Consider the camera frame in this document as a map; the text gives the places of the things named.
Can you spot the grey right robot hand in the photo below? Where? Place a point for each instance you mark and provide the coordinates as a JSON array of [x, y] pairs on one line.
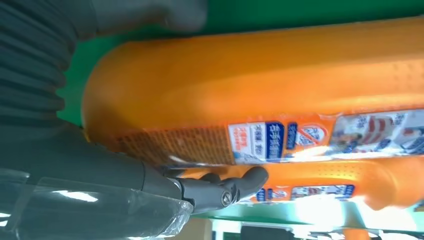
[[82, 165]]

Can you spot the black carrying case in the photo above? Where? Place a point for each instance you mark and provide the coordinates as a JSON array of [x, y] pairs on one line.
[[265, 234]]

